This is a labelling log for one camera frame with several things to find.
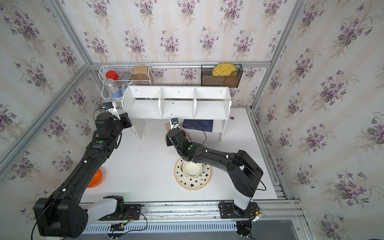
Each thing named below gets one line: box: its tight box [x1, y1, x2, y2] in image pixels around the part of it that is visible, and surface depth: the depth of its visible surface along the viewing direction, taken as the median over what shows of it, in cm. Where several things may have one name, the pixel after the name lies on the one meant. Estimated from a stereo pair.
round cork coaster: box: [223, 76, 239, 88], surface depth 98 cm
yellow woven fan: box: [211, 62, 238, 77], surface depth 96 cm
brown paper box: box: [130, 66, 150, 80], surface depth 92 cm
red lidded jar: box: [105, 70, 119, 81], surface depth 93 cm
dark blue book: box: [182, 119, 214, 132], surface depth 93 cm
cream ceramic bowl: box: [182, 161, 203, 178], surface depth 87 cm
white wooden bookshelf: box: [121, 85, 232, 142], surface depth 86 cm
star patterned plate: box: [174, 158, 212, 191], surface depth 84 cm
